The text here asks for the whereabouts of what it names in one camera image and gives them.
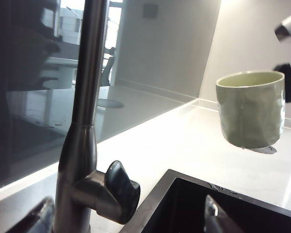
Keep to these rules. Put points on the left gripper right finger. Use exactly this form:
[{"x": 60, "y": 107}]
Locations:
[{"x": 214, "y": 211}]

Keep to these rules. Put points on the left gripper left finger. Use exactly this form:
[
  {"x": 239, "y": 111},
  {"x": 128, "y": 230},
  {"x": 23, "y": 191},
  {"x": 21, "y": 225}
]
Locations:
[{"x": 38, "y": 216}]

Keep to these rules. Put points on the pale green ceramic mug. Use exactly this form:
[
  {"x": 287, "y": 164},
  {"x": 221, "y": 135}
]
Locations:
[{"x": 252, "y": 114}]

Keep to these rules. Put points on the black rectangular sink basin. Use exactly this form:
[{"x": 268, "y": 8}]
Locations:
[{"x": 184, "y": 208}]

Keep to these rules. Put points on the stainless steel gooseneck faucet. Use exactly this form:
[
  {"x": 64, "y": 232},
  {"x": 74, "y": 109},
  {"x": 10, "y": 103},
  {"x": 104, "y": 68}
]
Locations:
[{"x": 92, "y": 72}]

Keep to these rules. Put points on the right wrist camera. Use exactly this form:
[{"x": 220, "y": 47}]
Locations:
[{"x": 289, "y": 25}]

